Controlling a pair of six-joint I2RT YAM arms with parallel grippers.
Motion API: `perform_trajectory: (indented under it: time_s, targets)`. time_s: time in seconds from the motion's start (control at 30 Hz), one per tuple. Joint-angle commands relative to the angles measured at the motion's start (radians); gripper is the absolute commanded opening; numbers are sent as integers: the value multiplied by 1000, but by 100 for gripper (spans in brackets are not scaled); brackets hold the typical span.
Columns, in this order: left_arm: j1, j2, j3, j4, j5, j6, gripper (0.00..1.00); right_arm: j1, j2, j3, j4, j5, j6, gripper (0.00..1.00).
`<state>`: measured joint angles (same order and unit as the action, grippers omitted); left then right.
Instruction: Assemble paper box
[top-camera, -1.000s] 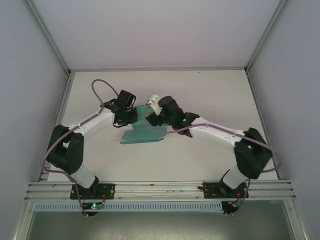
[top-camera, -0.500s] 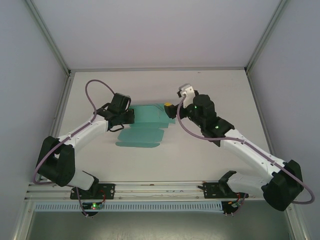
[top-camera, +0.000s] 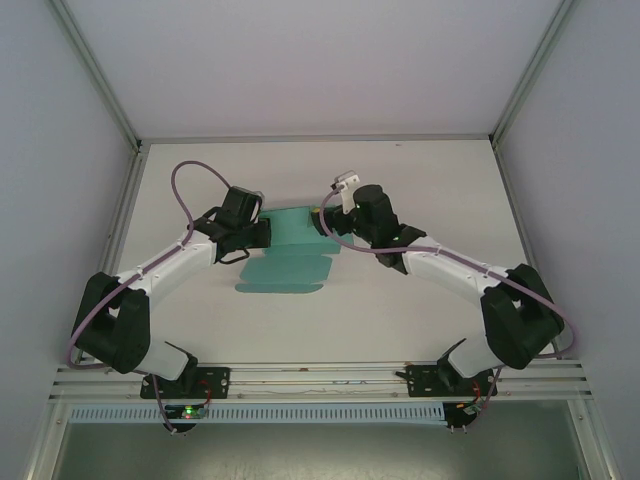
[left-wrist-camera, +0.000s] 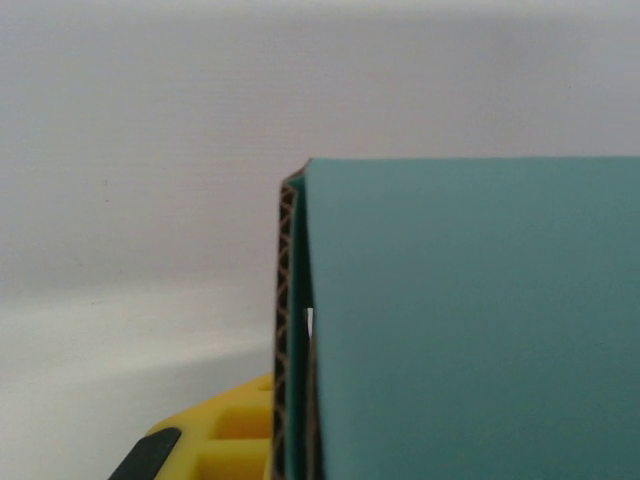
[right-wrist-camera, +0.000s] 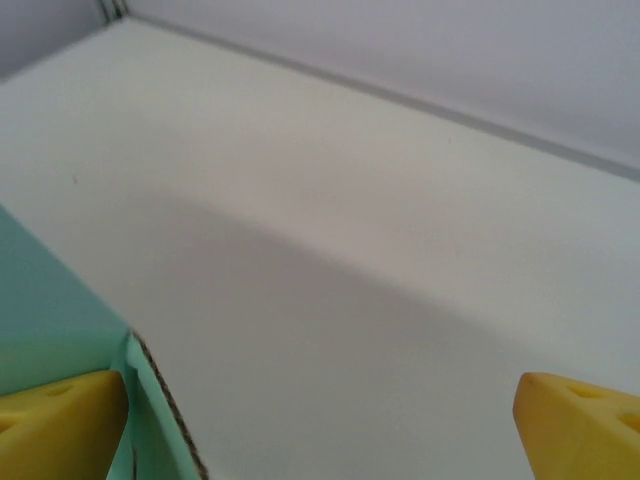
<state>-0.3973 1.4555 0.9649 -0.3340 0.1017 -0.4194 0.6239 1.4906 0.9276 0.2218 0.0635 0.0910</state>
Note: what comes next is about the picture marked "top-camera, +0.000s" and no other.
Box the teal paper box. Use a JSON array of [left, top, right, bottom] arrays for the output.
[[234, 204, 357, 296]]

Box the circuit board with green light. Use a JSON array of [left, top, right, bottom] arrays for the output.
[[165, 405, 209, 421]]

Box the thin black wire loop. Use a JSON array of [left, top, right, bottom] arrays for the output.
[[216, 246, 252, 266]]

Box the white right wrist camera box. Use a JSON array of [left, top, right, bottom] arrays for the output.
[[333, 171, 362, 212]]

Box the aluminium frame crossbar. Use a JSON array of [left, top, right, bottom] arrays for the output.
[[135, 131, 497, 147]]

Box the aluminium table side rail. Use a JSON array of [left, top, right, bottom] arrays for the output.
[[74, 144, 147, 364], [492, 142, 564, 361]]

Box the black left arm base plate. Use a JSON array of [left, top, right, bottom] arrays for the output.
[[139, 366, 231, 401]]

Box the aluminium mounting rail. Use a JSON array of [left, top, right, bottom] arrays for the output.
[[48, 359, 594, 404]]

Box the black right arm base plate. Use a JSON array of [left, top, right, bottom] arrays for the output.
[[404, 363, 501, 399]]

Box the white slotted cable duct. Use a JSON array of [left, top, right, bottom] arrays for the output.
[[67, 403, 446, 425]]

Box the aluminium frame post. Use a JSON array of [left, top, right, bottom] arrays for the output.
[[488, 0, 577, 147], [48, 0, 145, 150]]

